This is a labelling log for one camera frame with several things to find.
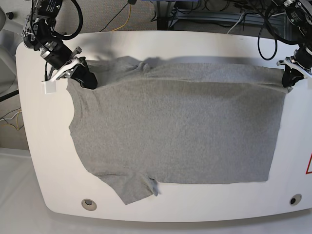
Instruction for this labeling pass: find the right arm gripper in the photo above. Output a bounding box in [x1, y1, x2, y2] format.
[43, 45, 98, 90]

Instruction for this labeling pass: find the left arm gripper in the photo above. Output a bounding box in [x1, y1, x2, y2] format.
[276, 47, 312, 88]

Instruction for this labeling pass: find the grey T-shirt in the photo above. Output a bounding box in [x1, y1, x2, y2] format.
[67, 58, 290, 204]

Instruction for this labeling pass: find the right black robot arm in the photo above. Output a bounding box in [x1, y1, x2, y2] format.
[22, 0, 98, 90]

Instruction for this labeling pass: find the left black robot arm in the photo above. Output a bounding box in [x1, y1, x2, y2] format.
[258, 0, 312, 88]

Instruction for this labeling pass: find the white office chair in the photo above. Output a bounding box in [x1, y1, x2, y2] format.
[0, 9, 23, 96]

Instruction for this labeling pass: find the red warning triangle sticker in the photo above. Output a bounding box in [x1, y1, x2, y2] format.
[306, 155, 312, 175]

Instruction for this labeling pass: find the right table grommet hole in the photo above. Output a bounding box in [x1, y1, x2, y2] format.
[290, 194, 302, 206]

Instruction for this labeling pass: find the table grommet hole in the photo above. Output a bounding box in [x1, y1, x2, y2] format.
[81, 199, 97, 211]
[290, 194, 302, 206]

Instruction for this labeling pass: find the left table grommet hole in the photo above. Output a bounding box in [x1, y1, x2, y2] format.
[81, 199, 97, 211]

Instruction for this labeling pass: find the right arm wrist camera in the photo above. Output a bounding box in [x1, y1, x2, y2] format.
[41, 81, 57, 95]

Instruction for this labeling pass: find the aluminium extrusion frame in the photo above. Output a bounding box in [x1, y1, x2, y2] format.
[170, 11, 286, 27]

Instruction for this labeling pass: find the white cable on floor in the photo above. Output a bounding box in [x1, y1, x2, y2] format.
[1, 111, 22, 122]

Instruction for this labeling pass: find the white cable behind table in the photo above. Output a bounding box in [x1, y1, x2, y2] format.
[226, 11, 246, 35]

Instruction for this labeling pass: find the yellow cable on floor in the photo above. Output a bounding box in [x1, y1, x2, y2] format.
[1, 111, 20, 131]

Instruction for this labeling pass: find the yellow cable behind table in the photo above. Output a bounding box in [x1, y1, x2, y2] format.
[111, 4, 132, 32]

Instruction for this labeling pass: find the black table leg post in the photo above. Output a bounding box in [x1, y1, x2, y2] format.
[153, 0, 176, 31]

